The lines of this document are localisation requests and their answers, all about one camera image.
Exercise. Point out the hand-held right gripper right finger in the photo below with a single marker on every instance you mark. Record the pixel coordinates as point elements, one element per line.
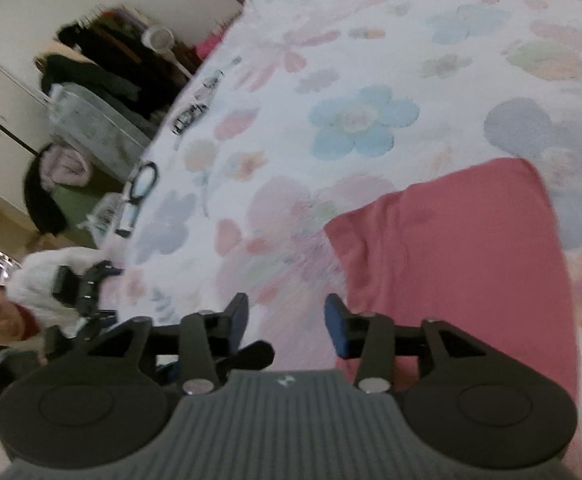
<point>336,327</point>

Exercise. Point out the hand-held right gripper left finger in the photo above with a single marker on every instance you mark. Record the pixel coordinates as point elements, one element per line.
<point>241,317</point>

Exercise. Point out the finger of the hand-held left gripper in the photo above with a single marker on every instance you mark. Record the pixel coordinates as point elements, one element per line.
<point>256,353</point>
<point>172,374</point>

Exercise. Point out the pink garment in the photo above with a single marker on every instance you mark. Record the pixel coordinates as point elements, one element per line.
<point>446,260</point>

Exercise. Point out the dark clothes on rack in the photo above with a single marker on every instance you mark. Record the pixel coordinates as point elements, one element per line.
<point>116,60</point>

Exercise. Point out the clear plastic bag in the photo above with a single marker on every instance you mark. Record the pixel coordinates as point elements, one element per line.
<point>106,212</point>

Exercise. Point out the green cloth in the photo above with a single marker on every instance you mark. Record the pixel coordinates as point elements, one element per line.
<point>78,210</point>

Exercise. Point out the white power bank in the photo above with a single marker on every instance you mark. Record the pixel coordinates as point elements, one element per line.
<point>130,217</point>

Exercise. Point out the dark furry cloth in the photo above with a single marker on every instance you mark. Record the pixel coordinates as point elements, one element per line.
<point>41,205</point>

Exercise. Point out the pink padded jacket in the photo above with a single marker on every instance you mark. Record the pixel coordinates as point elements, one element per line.
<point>66,167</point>

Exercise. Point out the grey translucent storage box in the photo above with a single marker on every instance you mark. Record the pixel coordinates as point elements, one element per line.
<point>101,125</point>

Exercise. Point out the white wardrobe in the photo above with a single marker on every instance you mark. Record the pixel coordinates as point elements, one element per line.
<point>1,110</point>

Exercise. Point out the clear plastic item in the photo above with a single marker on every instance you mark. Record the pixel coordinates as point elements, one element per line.
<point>211,81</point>

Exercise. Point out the floral blanket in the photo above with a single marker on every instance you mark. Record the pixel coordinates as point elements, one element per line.
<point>371,60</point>

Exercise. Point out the red cloth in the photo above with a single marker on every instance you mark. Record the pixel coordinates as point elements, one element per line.
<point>210,45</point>

